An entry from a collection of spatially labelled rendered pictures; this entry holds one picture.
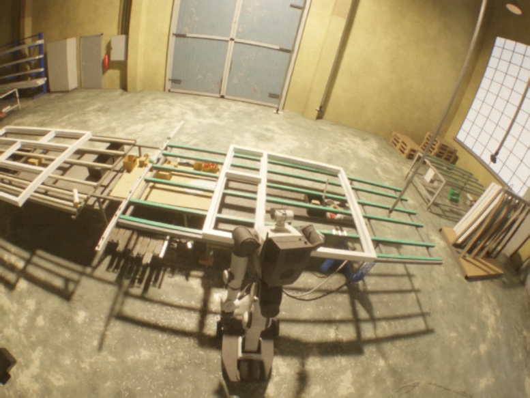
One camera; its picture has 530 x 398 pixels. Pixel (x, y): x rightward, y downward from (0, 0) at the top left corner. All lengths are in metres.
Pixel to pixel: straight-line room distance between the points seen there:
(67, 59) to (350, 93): 10.20
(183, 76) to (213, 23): 2.01
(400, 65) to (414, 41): 1.09
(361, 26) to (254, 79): 3.89
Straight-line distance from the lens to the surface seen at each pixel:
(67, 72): 10.18
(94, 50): 9.85
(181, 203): 2.47
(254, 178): 2.43
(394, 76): 8.91
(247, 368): 1.98
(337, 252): 1.98
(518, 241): 7.99
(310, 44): 7.82
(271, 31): 7.65
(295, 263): 1.24
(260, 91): 7.85
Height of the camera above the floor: 2.29
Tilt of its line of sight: 39 degrees down
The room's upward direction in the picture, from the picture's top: 15 degrees clockwise
